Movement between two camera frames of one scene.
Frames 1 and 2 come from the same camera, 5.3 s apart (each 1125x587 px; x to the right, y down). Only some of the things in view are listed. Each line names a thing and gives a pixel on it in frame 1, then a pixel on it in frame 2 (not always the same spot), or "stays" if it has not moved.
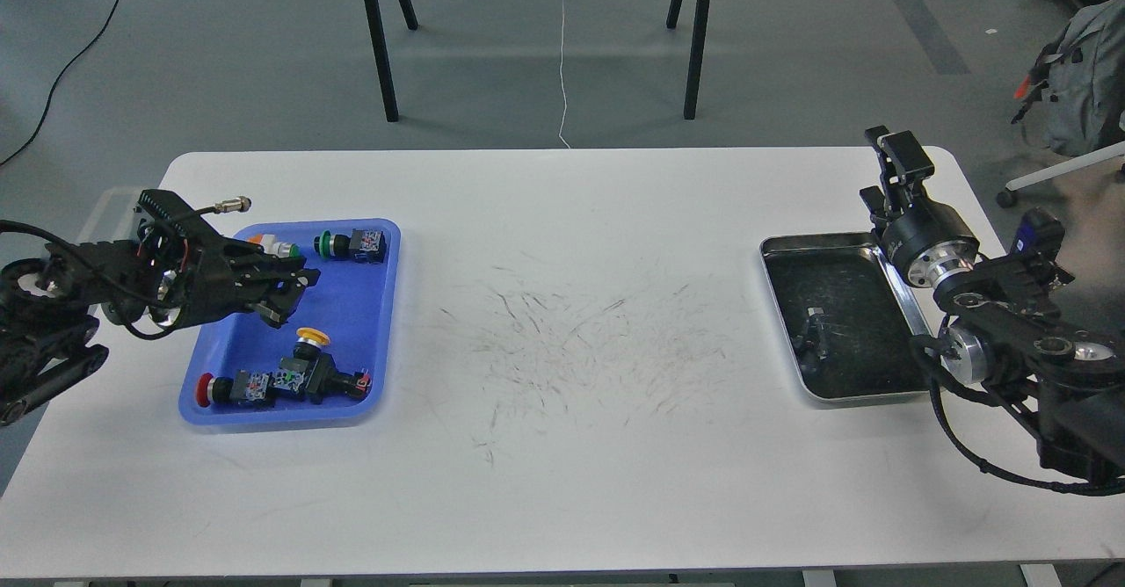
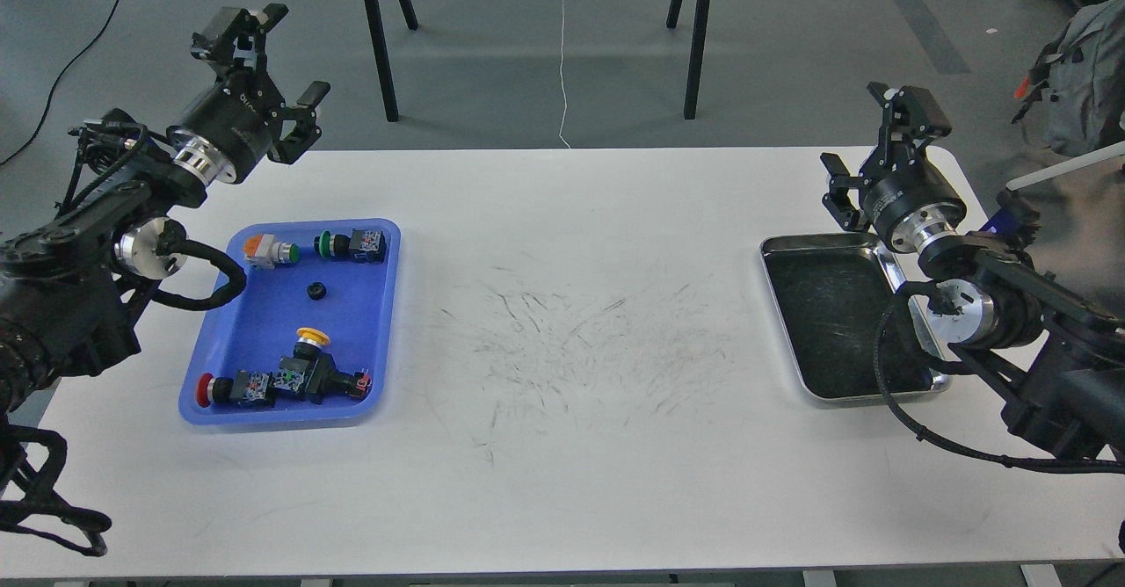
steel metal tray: [847, 315] stays
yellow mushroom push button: [309, 370] stays
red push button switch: [253, 390] stays
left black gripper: [220, 275] → [227, 134]
